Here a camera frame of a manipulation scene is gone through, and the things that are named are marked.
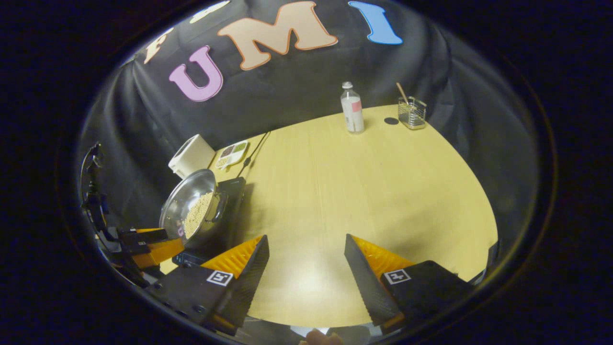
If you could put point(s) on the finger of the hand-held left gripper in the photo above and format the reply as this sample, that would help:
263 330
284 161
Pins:
160 251
153 235

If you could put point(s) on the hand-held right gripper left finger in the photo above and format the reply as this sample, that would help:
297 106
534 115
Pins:
244 287

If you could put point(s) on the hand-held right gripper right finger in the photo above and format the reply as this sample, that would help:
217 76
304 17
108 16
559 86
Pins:
366 282

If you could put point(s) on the stainless steel pot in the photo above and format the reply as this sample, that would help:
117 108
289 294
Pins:
184 199

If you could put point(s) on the pile of yellow soybeans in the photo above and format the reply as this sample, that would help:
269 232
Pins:
197 215

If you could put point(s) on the black induction cooktop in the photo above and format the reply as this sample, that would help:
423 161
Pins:
234 191

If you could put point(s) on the black tripod stand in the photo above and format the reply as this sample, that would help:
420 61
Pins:
93 191

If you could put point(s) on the white toaster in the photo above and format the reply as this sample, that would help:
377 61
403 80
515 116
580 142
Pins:
191 155

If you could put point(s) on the white divided bean dish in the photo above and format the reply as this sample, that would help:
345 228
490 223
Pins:
231 154

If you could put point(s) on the black table clamp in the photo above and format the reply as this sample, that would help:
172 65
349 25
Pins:
493 254

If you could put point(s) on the small black round disc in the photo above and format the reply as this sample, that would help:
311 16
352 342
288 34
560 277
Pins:
391 121

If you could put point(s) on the clear bottle with pink label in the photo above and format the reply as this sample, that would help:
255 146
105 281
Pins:
353 112

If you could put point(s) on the wooden stick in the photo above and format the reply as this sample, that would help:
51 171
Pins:
401 92

